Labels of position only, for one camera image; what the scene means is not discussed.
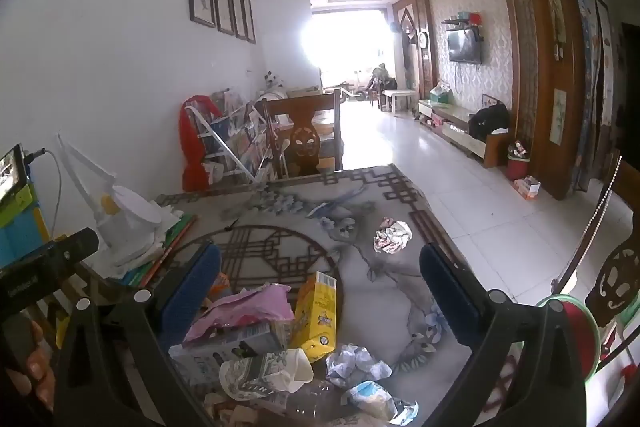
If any orange packet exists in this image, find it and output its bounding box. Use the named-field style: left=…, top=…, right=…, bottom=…
left=210, top=272, right=233, bottom=300

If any small red trash bin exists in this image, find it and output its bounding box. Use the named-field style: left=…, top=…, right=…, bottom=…
left=506, top=142, right=532, bottom=181

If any red cloth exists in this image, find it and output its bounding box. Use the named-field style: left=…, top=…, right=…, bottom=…
left=179, top=95, right=223, bottom=192

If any yellow carton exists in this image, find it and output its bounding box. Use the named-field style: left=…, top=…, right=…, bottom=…
left=290, top=271, right=341, bottom=363

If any clear plastic bottle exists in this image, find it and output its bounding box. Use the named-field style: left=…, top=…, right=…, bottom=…
left=270, top=379, right=361, bottom=427

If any crumpled white tissue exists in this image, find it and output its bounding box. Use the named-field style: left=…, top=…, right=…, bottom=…
left=325, top=344, right=393, bottom=389

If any black backpack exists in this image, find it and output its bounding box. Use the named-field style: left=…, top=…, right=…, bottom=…
left=469, top=103, right=510, bottom=140

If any phone with black case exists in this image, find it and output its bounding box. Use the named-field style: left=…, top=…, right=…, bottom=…
left=0, top=144, right=28, bottom=208

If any small cardboard box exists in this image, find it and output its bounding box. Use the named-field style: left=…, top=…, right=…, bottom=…
left=514, top=176, right=542, bottom=199

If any person's left hand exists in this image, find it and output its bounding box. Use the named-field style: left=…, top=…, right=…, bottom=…
left=6, top=321, right=57, bottom=414

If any television cabinet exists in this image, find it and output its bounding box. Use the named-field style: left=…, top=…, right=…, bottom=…
left=417, top=99, right=508, bottom=168

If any white coffee table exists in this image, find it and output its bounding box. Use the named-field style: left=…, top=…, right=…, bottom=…
left=380, top=89, right=418, bottom=115

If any wooden stand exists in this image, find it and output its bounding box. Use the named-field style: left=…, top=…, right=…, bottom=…
left=30, top=274, right=116, bottom=353

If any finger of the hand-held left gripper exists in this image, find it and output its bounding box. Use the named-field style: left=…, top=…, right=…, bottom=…
left=47, top=228, right=99, bottom=268

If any carved wooden chair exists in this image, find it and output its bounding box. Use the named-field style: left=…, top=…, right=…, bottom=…
left=255, top=89, right=345, bottom=180

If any wall television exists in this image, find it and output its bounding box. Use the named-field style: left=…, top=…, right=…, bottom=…
left=447, top=28, right=483, bottom=65

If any blue and green box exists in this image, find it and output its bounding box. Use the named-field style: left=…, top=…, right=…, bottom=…
left=0, top=184, right=51, bottom=258

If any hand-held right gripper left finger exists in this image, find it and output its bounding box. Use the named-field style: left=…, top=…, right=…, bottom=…
left=52, top=243, right=223, bottom=427

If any white metal rack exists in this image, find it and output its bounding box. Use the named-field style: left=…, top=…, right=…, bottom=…
left=185, top=89, right=281, bottom=185

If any stack of books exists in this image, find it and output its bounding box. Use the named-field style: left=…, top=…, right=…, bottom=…
left=107, top=212, right=198, bottom=288

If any long pale cardboard box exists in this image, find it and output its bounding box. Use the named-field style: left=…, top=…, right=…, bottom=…
left=169, top=321, right=293, bottom=390

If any pink plastic bag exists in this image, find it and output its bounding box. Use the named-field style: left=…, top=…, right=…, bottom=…
left=182, top=283, right=296, bottom=348

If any distant wooden chair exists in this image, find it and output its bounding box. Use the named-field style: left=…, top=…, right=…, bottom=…
left=367, top=63, right=398, bottom=108

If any colourful door curtain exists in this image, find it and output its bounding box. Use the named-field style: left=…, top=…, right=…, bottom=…
left=575, top=0, right=616, bottom=188

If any wall shelf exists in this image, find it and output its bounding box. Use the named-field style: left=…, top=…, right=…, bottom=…
left=441, top=12, right=486, bottom=42

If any small wall scroll picture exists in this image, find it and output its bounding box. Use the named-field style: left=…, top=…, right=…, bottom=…
left=550, top=89, right=568, bottom=144

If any blue and white wrapper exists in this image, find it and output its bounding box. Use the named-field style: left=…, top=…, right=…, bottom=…
left=345, top=379, right=420, bottom=425

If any tall wall scroll picture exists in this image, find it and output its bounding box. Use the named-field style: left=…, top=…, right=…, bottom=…
left=542, top=0, right=568, bottom=60

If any red and white paper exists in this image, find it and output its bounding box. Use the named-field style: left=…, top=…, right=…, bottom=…
left=373, top=217, right=413, bottom=254

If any crumpled paper cup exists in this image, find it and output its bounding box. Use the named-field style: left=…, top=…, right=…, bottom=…
left=219, top=348, right=315, bottom=400

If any white cable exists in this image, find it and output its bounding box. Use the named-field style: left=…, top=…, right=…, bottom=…
left=25, top=148, right=63, bottom=240

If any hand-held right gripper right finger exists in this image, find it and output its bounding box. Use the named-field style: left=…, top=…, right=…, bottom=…
left=419, top=243, right=588, bottom=427

